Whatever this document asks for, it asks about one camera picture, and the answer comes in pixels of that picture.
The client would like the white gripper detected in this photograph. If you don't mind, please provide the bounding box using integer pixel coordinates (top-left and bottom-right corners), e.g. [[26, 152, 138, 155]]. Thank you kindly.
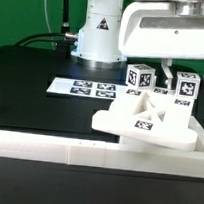
[[118, 0, 204, 89]]

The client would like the white chair back part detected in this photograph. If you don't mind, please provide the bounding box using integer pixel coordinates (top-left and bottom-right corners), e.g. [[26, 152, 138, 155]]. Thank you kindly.
[[92, 88, 197, 151]]

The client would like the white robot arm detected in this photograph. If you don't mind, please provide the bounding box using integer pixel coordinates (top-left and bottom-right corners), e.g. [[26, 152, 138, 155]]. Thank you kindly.
[[72, 0, 204, 78]]

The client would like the white tag sheet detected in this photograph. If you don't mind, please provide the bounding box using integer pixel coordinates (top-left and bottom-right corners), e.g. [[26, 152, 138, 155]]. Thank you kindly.
[[47, 77, 127, 100]]

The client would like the black cable bundle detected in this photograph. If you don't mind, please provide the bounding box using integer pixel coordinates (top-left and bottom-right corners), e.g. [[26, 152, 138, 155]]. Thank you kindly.
[[14, 0, 83, 53]]

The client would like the white thin cable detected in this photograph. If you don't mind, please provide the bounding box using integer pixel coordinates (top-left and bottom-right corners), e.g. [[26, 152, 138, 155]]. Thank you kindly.
[[39, 0, 62, 51]]

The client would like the white U-shaped obstacle frame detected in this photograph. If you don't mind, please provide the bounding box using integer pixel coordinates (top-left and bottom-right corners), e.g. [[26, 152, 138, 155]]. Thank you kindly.
[[0, 118, 204, 178]]

